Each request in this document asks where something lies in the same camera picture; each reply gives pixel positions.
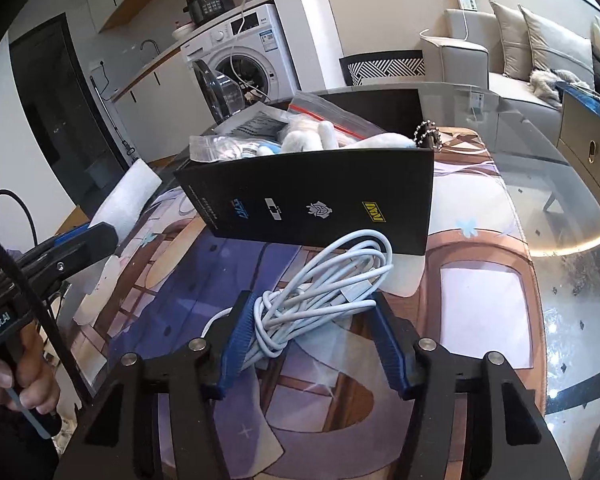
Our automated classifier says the grey fur item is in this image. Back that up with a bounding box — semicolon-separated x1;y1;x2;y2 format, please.
530;67;593;108

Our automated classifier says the white wall cabinet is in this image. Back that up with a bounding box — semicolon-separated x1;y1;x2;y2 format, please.
86;0;178;36

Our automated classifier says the beige cabinet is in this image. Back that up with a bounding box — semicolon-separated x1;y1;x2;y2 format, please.
555;91;600;233

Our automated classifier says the grey cushion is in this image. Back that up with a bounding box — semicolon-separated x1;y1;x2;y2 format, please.
489;0;536;81
517;5;596;86

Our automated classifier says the person's left hand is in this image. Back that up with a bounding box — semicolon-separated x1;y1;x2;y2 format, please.
0;330;62;421

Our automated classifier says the braided black gripper cable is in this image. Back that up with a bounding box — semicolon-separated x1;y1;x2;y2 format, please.
0;232;93;406

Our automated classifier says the white plastic bin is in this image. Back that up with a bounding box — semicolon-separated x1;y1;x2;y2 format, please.
86;160;112;188

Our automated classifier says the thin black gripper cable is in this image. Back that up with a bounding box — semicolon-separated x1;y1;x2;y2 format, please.
0;189;37;248

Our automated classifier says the black cardboard box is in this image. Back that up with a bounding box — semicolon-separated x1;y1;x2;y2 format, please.
172;87;436;257

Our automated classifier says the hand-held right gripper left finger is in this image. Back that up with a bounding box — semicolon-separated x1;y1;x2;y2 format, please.
55;290;257;480

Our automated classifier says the mop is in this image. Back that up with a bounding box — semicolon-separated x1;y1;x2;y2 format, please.
90;75;136;166

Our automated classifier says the white plush toy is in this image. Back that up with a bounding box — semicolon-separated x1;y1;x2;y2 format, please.
279;117;417;153

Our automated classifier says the black pressure cooker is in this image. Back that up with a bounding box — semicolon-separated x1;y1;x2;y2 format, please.
184;0;241;26

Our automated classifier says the black white patterned chair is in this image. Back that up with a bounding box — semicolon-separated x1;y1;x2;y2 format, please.
339;50;426;87

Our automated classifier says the white hanging cable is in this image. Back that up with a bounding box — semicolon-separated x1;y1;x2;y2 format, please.
225;0;276;101

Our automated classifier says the brown cardboard box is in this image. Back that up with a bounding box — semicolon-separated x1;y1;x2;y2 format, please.
55;205;93;241

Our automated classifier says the grey paper leaflet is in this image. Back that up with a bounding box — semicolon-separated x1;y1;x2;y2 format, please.
212;102;293;138

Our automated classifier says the grey sofa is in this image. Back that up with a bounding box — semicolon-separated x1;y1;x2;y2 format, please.
420;7;600;121

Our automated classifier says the beaded keychain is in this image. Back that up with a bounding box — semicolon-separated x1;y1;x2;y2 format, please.
412;120;441;152

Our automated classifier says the white kitchen counter cabinet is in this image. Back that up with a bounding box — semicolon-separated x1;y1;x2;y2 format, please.
111;42;201;161

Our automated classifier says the white charging cable coil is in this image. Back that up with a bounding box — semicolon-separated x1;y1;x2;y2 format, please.
200;229;395;368

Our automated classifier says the blue flat item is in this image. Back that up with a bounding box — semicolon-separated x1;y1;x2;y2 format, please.
555;80;600;126

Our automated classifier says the white washing machine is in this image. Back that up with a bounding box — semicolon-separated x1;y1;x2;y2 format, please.
181;4;301;123

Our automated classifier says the white charger cable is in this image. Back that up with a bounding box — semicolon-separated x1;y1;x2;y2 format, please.
420;7;471;41

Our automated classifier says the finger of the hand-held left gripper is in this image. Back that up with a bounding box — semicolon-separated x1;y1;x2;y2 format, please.
16;224;101;262
19;222;120;287

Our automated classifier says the white foam sheet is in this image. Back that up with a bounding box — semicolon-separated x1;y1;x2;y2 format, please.
87;158;163;233

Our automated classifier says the small clear zip bag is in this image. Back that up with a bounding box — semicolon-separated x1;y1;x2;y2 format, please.
189;134;283;163

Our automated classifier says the dark door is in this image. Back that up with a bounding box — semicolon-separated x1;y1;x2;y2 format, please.
9;12;131;196

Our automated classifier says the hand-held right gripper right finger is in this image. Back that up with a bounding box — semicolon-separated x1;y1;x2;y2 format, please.
369;294;571;480

